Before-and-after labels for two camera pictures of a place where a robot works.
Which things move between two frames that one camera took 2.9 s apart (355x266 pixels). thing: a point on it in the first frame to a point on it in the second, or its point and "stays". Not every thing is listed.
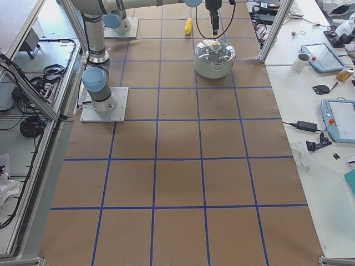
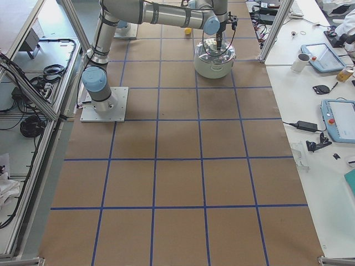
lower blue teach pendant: [339, 116] stays
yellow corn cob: [188, 26] stays
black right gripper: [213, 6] to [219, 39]
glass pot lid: [214, 51] stays
